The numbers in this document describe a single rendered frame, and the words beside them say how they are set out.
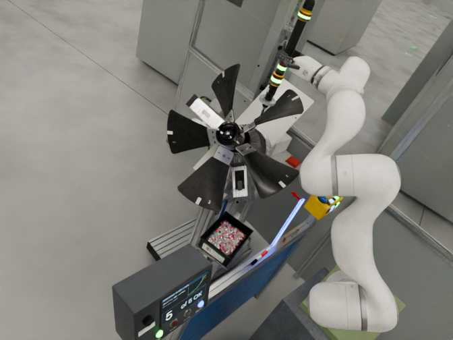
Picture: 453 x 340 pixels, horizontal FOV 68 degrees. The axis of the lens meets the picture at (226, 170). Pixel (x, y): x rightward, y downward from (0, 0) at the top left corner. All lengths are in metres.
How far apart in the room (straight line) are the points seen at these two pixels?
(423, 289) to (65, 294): 2.06
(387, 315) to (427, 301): 1.31
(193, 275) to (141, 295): 0.15
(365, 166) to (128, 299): 0.65
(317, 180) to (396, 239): 1.40
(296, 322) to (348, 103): 0.91
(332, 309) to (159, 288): 0.46
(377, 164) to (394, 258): 1.45
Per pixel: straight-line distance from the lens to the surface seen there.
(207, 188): 1.57
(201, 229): 2.21
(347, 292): 1.02
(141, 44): 4.51
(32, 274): 2.42
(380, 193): 0.84
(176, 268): 0.99
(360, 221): 0.87
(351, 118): 0.83
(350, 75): 1.11
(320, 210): 1.70
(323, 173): 0.82
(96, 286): 2.35
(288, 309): 1.45
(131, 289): 0.95
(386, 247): 2.23
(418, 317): 2.40
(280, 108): 1.55
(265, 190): 1.43
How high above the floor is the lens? 2.08
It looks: 40 degrees down
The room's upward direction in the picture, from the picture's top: 22 degrees clockwise
